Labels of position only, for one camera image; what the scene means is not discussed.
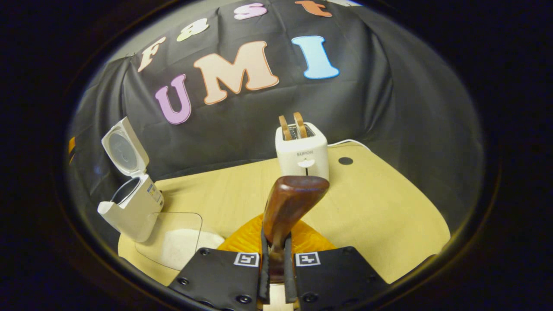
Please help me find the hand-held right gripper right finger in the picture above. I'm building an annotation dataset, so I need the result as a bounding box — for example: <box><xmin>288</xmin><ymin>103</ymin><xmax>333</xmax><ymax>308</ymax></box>
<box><xmin>285</xmin><ymin>220</ymin><xmax>389</xmax><ymax>311</ymax></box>

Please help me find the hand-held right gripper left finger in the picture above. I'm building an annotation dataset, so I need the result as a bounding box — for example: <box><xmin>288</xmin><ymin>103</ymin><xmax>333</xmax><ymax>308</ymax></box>
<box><xmin>168</xmin><ymin>214</ymin><xmax>270</xmax><ymax>311</ymax></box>

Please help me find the brown wooden spoon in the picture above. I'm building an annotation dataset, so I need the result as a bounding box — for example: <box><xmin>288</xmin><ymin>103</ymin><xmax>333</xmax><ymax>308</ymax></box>
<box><xmin>261</xmin><ymin>175</ymin><xmax>330</xmax><ymax>286</ymax></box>

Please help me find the white rice cooker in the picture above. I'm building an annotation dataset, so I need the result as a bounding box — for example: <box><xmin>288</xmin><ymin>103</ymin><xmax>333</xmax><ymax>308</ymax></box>
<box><xmin>97</xmin><ymin>117</ymin><xmax>165</xmax><ymax>242</ymax></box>

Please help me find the clear plastic box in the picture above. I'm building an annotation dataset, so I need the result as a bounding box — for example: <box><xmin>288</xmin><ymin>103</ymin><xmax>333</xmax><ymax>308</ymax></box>
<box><xmin>135</xmin><ymin>212</ymin><xmax>225</xmax><ymax>271</ymax></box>

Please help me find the white toaster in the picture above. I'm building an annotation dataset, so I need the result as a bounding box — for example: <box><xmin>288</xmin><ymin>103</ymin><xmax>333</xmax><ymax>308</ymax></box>
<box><xmin>275</xmin><ymin>122</ymin><xmax>330</xmax><ymax>181</ymax></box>

